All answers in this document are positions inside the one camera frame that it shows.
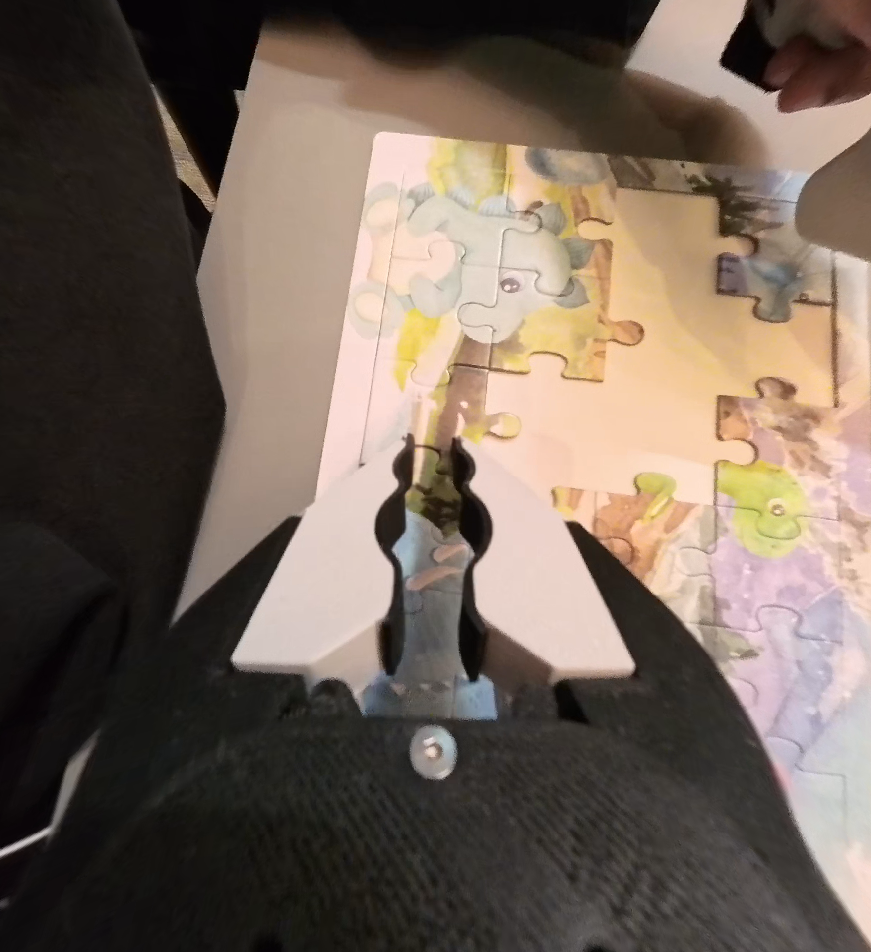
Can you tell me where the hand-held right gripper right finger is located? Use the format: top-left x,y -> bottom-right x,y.
450,437 -> 637,682

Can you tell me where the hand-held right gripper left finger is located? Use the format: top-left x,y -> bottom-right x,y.
231,435 -> 416,681

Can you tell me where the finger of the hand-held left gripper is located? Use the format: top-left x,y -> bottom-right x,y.
794,137 -> 871,251

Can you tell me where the dinosaur jigsaw puzzle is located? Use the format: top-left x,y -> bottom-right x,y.
316,132 -> 871,952

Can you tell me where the person's left hand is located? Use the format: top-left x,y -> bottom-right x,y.
764,0 -> 871,114

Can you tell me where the white cable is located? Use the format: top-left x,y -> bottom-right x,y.
0,824 -> 61,882

